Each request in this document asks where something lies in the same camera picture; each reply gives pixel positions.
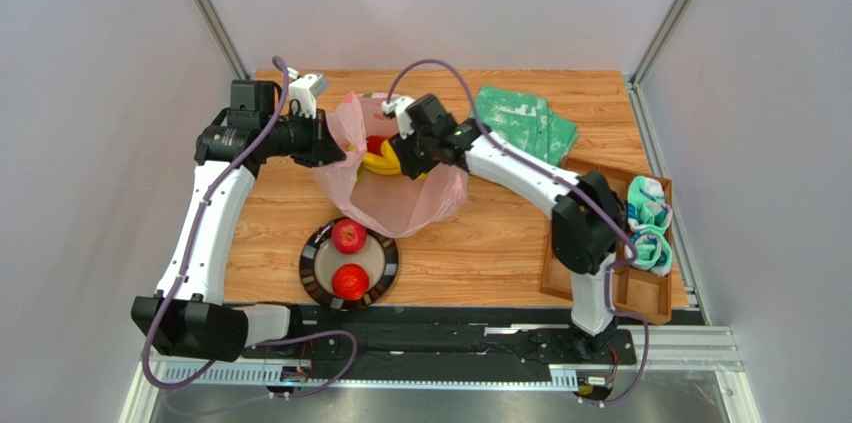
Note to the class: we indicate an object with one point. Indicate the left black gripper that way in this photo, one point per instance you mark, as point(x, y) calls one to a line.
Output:
point(321, 149)

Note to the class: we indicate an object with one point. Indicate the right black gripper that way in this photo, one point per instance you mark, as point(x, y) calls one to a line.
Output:
point(413, 152)

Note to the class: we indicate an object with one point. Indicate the yellow banana bunch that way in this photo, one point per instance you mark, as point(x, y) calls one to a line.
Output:
point(381, 165)

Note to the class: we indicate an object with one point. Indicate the pink plastic bag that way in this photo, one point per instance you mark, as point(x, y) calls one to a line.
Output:
point(394, 206)

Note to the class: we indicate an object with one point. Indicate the red apple fruit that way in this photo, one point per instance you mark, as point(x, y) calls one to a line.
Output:
point(348, 236)

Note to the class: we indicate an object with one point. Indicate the red tomato fruit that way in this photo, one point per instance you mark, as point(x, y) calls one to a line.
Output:
point(350, 282)

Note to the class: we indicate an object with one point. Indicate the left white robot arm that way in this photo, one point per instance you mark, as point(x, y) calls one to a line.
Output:
point(187, 316)

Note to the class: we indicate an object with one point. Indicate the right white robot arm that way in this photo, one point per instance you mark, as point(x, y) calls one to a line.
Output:
point(583, 211)

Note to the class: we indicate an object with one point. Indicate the red fruit in bag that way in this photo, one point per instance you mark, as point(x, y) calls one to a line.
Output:
point(375, 144)

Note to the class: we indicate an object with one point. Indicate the dark round plate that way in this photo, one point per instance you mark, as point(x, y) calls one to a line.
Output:
point(319, 260)

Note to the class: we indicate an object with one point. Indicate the green white cloth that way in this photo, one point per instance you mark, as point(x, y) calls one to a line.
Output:
point(527, 122)

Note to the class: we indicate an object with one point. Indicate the teal white sock upper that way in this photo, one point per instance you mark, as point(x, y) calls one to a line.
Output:
point(647, 206)

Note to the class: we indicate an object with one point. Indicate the teal white sock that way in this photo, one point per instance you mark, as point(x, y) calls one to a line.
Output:
point(654, 253)
point(647, 206)

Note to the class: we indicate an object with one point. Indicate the wooden compartment tray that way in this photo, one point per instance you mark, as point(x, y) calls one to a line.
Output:
point(634, 290)

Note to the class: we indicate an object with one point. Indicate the teal white sock lower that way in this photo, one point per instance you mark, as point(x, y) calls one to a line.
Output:
point(654, 253)

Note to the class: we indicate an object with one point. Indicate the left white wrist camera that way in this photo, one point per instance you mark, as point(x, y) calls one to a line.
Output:
point(303, 93)

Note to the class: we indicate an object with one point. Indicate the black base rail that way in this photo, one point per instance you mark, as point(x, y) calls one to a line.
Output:
point(445, 344)

